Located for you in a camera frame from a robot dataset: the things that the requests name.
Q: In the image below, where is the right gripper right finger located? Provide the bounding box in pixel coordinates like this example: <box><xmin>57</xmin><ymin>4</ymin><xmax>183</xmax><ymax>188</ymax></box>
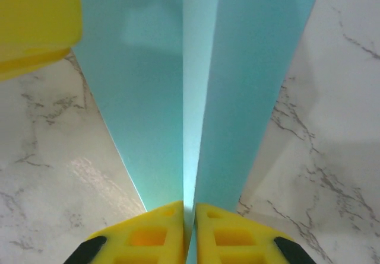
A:
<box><xmin>192</xmin><ymin>202</ymin><xmax>315</xmax><ymax>264</ymax></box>

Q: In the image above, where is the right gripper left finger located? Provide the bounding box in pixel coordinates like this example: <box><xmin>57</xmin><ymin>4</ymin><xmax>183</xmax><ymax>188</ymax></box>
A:
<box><xmin>65</xmin><ymin>200</ymin><xmax>186</xmax><ymax>264</ymax></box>

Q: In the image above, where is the light blue paper sheet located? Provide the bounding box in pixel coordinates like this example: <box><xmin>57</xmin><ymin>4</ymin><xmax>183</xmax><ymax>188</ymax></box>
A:
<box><xmin>71</xmin><ymin>0</ymin><xmax>323</xmax><ymax>264</ymax></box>

